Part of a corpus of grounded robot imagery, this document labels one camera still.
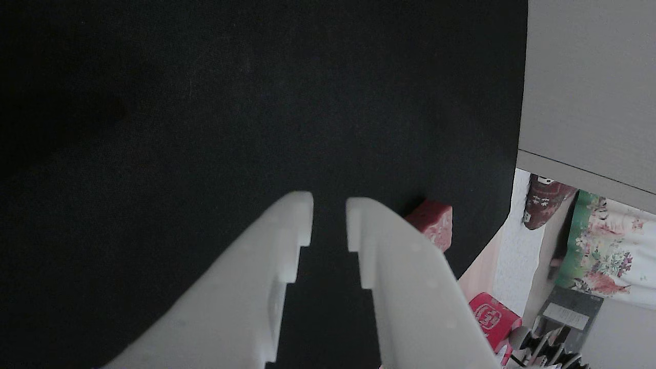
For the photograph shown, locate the black mouse mat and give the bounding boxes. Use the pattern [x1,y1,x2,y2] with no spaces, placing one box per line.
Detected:
[0,0,528,369]

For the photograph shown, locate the red-brown toy block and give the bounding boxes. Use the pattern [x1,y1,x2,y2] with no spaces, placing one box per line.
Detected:
[405,200,454,253]

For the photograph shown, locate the dark red patterned cloth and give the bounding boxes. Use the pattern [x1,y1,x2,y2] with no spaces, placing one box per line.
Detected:
[523,173,579,230]

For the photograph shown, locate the grey box with label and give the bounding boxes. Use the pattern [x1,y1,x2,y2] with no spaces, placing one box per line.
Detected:
[533,285,604,354]

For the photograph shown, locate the pale grey cabinet panel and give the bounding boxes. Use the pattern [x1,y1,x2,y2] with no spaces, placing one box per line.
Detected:
[517,0,656,215]

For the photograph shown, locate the red box with white print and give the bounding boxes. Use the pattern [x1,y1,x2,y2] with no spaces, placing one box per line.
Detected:
[469,292,522,354]

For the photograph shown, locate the green floral cloth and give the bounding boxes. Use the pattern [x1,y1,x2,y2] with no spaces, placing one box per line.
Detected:
[555,190,656,311]

